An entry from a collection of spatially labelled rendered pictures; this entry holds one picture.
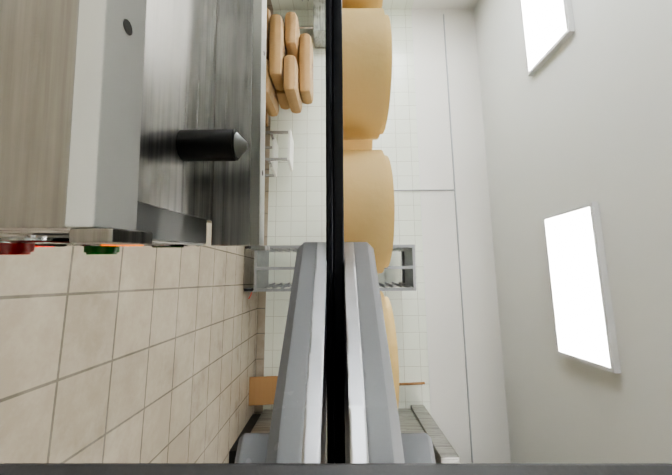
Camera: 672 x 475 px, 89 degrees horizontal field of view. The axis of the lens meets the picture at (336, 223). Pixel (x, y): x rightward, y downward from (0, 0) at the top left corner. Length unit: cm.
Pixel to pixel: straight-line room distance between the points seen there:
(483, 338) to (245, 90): 452
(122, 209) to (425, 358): 450
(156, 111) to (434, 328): 439
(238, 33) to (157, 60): 19
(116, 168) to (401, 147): 467
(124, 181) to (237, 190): 28
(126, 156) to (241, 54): 35
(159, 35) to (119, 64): 19
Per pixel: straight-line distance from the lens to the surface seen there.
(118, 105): 19
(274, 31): 432
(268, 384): 434
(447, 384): 475
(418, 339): 456
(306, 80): 427
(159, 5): 39
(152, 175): 33
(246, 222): 44
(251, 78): 50
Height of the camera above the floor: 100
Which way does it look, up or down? level
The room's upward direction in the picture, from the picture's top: 90 degrees clockwise
